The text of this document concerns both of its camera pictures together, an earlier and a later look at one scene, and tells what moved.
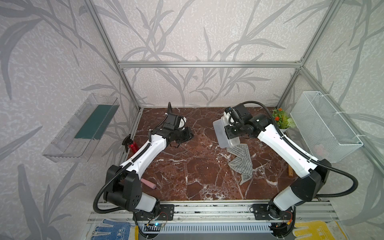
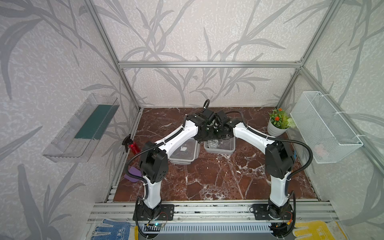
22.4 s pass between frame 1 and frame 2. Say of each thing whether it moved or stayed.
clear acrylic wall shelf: stayed
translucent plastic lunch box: moved
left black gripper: moved
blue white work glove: stayed
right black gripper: moved
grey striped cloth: moved
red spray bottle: stayed
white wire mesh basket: stayed
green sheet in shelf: stayed
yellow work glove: stayed
